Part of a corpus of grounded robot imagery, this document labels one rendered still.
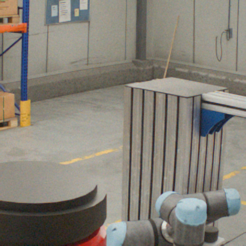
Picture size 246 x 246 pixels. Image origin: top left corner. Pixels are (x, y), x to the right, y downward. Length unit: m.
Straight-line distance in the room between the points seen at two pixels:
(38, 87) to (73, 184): 11.64
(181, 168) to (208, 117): 0.18
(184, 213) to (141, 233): 0.46
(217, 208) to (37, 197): 1.47
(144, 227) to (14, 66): 9.71
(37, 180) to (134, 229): 1.76
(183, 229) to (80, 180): 1.32
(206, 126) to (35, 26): 9.89
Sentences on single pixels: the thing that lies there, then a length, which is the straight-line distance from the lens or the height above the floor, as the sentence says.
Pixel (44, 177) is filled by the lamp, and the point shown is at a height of 2.34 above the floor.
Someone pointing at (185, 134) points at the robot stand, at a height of 1.92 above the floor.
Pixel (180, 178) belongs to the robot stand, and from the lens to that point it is 2.04.
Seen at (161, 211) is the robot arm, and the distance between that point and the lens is 1.64.
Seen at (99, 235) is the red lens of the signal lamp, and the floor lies 2.32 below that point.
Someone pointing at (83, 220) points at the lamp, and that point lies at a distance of 0.20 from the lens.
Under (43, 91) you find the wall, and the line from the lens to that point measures 11.95.
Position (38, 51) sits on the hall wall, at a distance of 11.92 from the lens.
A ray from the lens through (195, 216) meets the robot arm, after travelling 1.52.
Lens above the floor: 2.41
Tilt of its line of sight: 13 degrees down
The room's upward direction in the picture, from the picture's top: 1 degrees clockwise
